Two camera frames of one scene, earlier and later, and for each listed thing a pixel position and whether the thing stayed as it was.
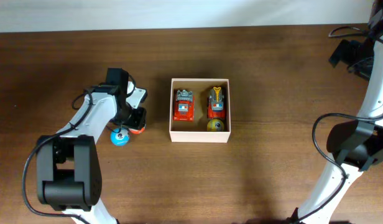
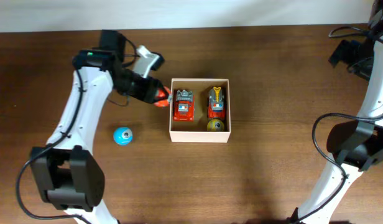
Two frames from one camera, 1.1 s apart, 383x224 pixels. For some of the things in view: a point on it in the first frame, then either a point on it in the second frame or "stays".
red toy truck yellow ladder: (216, 109) stays
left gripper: (139, 124) -> (149, 95)
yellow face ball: (214, 125) stays
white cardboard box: (197, 130) stays
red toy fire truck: (184, 109) stays
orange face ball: (135, 131) -> (162, 94)
